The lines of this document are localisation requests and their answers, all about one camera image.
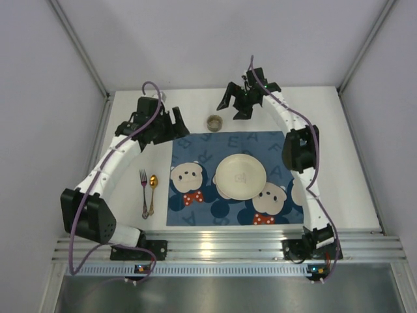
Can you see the cream round plate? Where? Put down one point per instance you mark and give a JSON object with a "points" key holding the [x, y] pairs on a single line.
{"points": [[240, 177]]}

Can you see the aluminium frame post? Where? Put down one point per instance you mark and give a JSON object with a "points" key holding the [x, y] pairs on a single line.
{"points": [[78, 46], [374, 30]]}

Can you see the right aluminium frame post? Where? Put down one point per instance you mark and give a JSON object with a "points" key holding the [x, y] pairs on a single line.
{"points": [[374, 30]]}

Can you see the left aluminium frame post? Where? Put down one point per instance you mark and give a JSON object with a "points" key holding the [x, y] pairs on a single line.
{"points": [[78, 46]]}

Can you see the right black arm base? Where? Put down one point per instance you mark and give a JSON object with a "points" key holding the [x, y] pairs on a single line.
{"points": [[313, 245]]}

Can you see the perforated grey cable tray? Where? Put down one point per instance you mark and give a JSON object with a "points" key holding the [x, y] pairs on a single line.
{"points": [[193, 269]]}

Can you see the gold spoon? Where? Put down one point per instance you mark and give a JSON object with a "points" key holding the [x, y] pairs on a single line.
{"points": [[153, 183]]}

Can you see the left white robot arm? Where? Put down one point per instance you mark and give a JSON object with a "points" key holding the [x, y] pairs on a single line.
{"points": [[85, 208]]}

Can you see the blue bear print cloth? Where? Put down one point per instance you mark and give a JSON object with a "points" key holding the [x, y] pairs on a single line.
{"points": [[195, 200]]}

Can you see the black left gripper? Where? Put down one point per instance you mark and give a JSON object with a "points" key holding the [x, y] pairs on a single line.
{"points": [[170, 127]]}

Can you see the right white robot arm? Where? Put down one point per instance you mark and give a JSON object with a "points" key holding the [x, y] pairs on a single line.
{"points": [[300, 152]]}

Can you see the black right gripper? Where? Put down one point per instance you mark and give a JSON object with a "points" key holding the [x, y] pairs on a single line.
{"points": [[241, 98]]}

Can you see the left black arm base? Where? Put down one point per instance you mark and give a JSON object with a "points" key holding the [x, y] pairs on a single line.
{"points": [[150, 249]]}

